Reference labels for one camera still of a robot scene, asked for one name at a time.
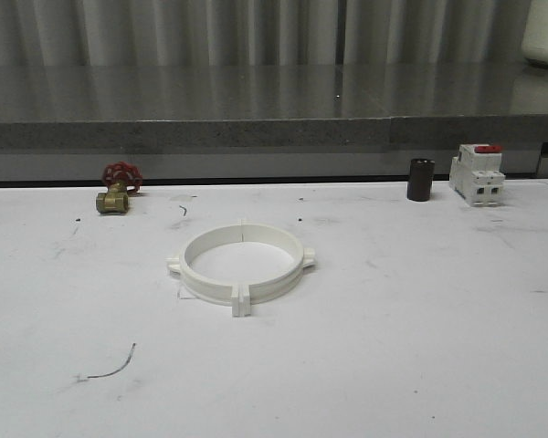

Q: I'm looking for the white half-ring pipe clamp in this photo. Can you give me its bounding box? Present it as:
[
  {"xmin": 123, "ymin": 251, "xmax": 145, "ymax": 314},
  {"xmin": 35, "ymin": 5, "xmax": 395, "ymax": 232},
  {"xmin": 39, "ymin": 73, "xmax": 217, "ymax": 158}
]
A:
[{"xmin": 166, "ymin": 224, "xmax": 251, "ymax": 318}]

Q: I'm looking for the dark brown cylindrical coupling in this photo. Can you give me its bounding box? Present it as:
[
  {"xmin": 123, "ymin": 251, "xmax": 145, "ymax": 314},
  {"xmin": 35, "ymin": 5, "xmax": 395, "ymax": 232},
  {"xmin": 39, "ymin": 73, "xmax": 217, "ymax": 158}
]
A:
[{"xmin": 406, "ymin": 158, "xmax": 435, "ymax": 202}]

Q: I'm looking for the brass valve red handwheel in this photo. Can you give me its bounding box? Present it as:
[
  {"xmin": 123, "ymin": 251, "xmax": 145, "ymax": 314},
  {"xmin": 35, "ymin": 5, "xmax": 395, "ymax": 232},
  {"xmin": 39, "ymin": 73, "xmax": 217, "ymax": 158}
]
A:
[{"xmin": 95, "ymin": 162, "xmax": 143, "ymax": 214}]

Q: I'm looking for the grey stone counter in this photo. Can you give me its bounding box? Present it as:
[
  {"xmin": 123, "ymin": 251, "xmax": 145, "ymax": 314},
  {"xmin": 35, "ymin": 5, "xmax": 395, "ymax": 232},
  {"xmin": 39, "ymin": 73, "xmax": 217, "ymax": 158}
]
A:
[{"xmin": 0, "ymin": 63, "xmax": 548, "ymax": 185}]

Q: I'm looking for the white container on counter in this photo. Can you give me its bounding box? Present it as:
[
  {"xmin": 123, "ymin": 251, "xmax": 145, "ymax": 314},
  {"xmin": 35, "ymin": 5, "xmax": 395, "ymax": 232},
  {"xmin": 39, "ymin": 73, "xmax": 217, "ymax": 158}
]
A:
[{"xmin": 522, "ymin": 0, "xmax": 548, "ymax": 67}]

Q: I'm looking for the white circuit breaker red switch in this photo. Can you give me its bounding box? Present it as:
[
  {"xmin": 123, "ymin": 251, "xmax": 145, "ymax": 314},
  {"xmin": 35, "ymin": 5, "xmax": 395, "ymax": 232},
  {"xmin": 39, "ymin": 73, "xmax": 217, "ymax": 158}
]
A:
[{"xmin": 448, "ymin": 144, "xmax": 505, "ymax": 207}]

